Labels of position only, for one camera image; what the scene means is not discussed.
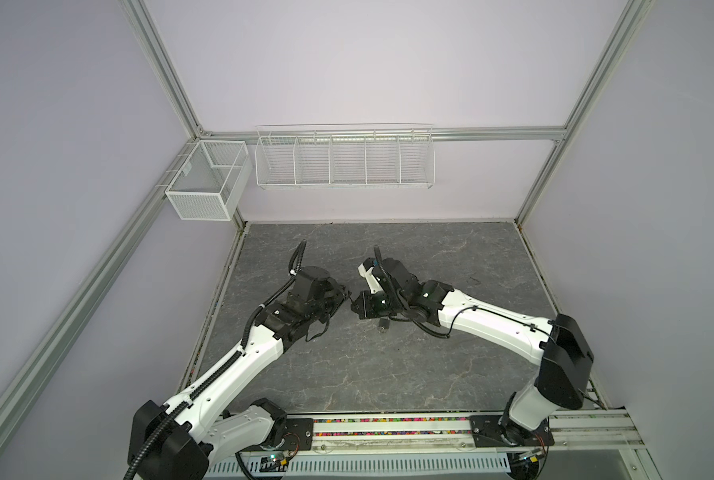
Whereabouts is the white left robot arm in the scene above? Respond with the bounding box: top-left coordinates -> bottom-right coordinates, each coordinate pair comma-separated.
124,241 -> 348,479

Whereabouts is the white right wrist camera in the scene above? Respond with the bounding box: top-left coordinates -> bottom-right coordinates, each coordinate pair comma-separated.
358,257 -> 383,294

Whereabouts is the black padlock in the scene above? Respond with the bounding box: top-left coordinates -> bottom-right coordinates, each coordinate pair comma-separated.
378,318 -> 391,333

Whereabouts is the white mesh box basket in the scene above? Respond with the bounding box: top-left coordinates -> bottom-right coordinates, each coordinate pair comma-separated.
165,140 -> 253,221

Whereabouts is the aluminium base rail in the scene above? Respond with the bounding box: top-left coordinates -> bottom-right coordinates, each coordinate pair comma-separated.
200,410 -> 646,480

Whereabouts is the long white wire basket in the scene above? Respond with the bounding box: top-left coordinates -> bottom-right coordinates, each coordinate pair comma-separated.
255,123 -> 436,189

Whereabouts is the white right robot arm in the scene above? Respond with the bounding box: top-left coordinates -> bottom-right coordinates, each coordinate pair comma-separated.
351,251 -> 594,447

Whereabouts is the aluminium frame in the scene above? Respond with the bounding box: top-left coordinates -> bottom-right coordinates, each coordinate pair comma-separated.
0,0 -> 658,469

